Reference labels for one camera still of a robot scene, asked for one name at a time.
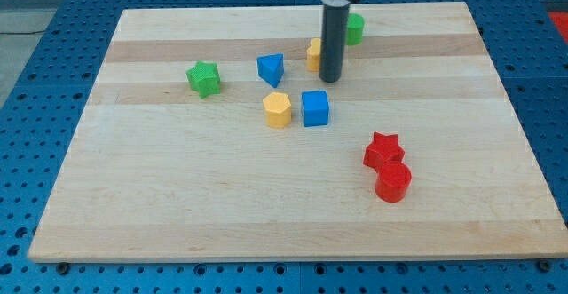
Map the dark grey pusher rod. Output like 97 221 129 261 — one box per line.
319 4 350 83

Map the green star block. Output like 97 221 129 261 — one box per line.
185 60 220 99

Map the red star block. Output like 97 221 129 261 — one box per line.
362 132 405 170

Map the wooden board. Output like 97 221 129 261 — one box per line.
28 2 567 263

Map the green cylinder block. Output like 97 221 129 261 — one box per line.
346 13 365 45

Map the yellow heart block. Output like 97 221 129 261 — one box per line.
306 38 321 72

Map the blue triangle block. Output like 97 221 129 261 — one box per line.
256 53 284 88

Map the blue cube block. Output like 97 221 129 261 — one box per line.
302 90 329 127

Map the yellow hexagon block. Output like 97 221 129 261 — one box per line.
263 92 292 129

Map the red cylinder block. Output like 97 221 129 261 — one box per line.
375 161 412 203

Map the red object at right edge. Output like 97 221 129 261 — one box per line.
548 12 568 43

